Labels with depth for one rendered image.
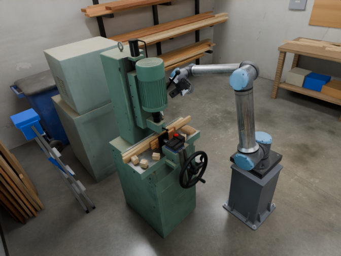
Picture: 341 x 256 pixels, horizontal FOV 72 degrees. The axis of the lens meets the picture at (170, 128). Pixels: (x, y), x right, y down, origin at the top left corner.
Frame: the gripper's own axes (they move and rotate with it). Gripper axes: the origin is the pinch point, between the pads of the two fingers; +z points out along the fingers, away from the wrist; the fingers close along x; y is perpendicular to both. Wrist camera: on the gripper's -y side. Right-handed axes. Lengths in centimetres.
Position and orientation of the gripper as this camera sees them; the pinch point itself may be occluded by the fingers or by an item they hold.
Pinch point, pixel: (174, 87)
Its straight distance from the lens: 156.3
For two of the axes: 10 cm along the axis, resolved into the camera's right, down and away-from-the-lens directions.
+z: -2.9, 1.0, -9.5
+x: 5.9, 8.1, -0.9
